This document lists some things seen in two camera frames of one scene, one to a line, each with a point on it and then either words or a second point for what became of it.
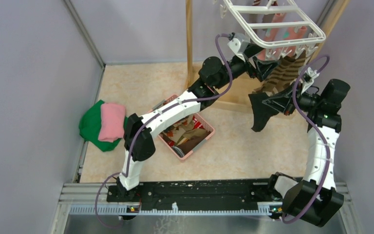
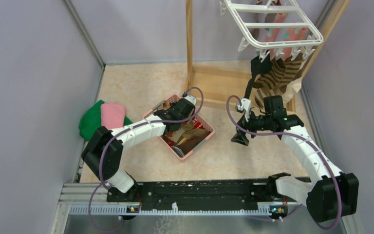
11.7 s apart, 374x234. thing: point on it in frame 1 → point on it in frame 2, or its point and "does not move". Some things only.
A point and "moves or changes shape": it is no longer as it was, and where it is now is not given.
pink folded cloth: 112,118 does not move
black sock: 262,112 moves or changes shape
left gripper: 265,68 → 173,105
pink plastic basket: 185,137 does not move
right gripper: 283,103 → 240,137
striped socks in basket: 183,135 does not move
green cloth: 89,127 does not move
